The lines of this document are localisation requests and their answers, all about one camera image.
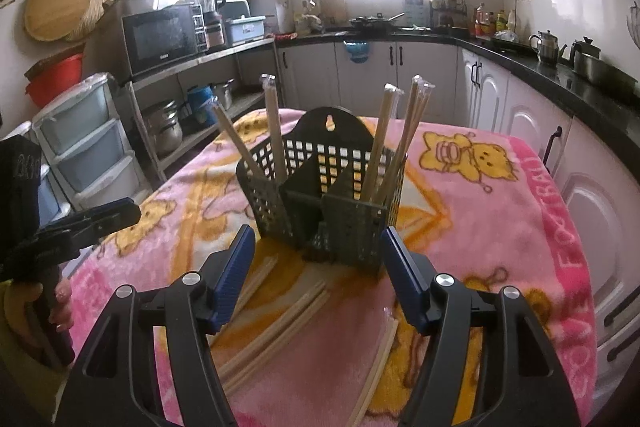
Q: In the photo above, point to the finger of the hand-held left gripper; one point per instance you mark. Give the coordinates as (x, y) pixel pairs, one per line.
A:
(110, 217)

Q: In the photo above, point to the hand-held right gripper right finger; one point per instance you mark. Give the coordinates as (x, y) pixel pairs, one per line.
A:
(405, 287)

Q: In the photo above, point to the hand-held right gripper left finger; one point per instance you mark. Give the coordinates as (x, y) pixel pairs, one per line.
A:
(232, 277)

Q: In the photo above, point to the pile of chopsticks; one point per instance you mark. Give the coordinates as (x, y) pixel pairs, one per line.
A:
(300, 322)

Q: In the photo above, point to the dark green perforated utensil basket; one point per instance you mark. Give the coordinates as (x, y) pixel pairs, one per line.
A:
(320, 212)

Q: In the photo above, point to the wooden chopstick pair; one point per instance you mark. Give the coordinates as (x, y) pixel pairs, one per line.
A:
(381, 137)
(417, 117)
(274, 127)
(409, 122)
(240, 142)

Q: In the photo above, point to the person's left hand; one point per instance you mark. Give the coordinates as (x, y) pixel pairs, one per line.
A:
(65, 307)

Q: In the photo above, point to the grey plastic drawer unit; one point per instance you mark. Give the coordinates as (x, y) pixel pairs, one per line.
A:
(90, 142)

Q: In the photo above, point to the pink printed blanket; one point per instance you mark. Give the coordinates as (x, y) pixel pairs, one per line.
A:
(475, 217)

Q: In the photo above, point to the large steel pot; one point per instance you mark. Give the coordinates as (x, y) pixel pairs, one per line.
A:
(164, 129)

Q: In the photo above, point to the red plastic basin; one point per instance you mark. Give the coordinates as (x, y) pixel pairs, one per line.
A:
(57, 79)

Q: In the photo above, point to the blue plastic bucket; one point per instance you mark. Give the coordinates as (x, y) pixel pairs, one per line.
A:
(201, 104)

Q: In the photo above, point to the small steel pot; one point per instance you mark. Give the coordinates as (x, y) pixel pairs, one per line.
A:
(224, 94)

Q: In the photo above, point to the round bamboo sieve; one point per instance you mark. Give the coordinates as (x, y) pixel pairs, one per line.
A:
(57, 7)

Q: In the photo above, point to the black microwave oven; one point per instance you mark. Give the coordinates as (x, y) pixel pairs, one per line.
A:
(160, 39)

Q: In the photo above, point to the black blender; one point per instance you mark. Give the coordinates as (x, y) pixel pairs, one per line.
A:
(210, 17)

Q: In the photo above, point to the white dish container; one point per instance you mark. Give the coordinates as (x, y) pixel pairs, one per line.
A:
(245, 29)

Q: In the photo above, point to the blue hanging pouch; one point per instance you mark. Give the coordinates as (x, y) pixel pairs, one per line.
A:
(358, 51)

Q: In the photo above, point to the black kitchen countertop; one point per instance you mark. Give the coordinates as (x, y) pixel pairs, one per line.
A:
(575, 92)

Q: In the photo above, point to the black frying pan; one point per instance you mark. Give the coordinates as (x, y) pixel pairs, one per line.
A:
(372, 23)

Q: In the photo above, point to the white thermos jug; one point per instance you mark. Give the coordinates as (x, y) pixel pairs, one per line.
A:
(283, 2)

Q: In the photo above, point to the steel kettle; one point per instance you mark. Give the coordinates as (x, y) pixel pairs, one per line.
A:
(547, 49)

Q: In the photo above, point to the spice rack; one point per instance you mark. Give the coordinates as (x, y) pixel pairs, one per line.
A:
(448, 12)

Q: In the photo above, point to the row of condiment bottles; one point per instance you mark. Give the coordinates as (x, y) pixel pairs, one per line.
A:
(495, 23)

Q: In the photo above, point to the steel cooking pot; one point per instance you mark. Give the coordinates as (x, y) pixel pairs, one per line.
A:
(600, 69)

